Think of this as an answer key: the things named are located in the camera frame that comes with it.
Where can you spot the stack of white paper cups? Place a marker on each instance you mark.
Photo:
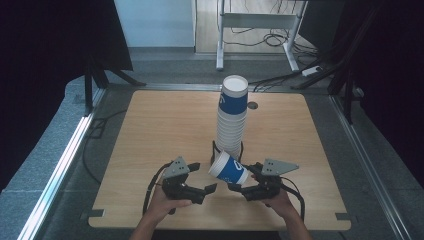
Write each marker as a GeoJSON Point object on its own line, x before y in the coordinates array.
{"type": "Point", "coordinates": [231, 123]}

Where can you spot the white metal desk frame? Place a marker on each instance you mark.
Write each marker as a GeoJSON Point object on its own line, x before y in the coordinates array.
{"type": "Point", "coordinates": [256, 20]}

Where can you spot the black curtain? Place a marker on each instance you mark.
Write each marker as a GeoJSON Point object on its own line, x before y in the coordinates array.
{"type": "Point", "coordinates": [400, 83]}
{"type": "Point", "coordinates": [40, 66]}

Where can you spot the black metal stand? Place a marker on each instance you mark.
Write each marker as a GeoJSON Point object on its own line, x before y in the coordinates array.
{"type": "Point", "coordinates": [88, 90]}
{"type": "Point", "coordinates": [348, 100]}

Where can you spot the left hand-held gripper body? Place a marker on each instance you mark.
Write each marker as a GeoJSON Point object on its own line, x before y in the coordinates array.
{"type": "Point", "coordinates": [176, 186]}

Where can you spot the white power strip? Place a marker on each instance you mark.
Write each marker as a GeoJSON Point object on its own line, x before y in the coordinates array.
{"type": "Point", "coordinates": [311, 70]}

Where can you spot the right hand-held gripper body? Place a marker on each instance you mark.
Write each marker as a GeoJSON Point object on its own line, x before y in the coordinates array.
{"type": "Point", "coordinates": [266, 186]}

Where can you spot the person's right hand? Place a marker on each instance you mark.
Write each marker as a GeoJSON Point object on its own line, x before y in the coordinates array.
{"type": "Point", "coordinates": [283, 205]}

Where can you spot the blue white paper cup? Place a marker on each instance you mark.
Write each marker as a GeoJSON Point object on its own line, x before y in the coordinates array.
{"type": "Point", "coordinates": [230, 170]}

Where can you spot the person's left hand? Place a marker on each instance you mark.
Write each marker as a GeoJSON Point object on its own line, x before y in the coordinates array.
{"type": "Point", "coordinates": [163, 206]}

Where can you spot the aluminium floor rail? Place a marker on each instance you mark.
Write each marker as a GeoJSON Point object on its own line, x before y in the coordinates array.
{"type": "Point", "coordinates": [363, 150]}
{"type": "Point", "coordinates": [66, 146]}

